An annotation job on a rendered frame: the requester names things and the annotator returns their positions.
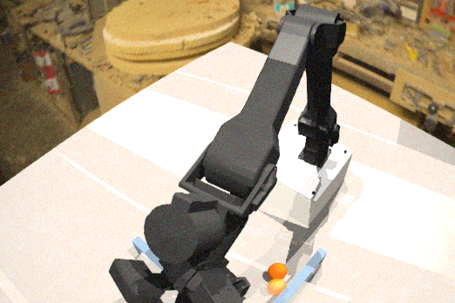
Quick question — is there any clear l-shaped low wall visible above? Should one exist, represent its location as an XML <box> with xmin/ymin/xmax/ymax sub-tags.
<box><xmin>134</xmin><ymin>245</ymin><xmax>323</xmax><ymax>303</ymax></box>

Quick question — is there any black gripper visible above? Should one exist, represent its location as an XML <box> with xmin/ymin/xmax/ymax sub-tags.
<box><xmin>109</xmin><ymin>252</ymin><xmax>237</xmax><ymax>303</ymax></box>

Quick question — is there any orange-brown ball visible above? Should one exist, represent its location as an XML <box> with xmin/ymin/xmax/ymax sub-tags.
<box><xmin>267</xmin><ymin>263</ymin><xmax>288</xmax><ymax>279</ymax></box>

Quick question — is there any light blue l-shaped wall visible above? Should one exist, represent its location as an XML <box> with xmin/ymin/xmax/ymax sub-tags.
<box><xmin>132</xmin><ymin>235</ymin><xmax>328</xmax><ymax>303</ymax></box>

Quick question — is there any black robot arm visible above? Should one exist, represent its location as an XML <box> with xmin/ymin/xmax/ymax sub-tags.
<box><xmin>143</xmin><ymin>4</ymin><xmax>347</xmax><ymax>303</ymax></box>

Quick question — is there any see-through orange ball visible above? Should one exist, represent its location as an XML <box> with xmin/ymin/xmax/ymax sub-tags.
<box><xmin>267</xmin><ymin>278</ymin><xmax>287</xmax><ymax>296</ymax></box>

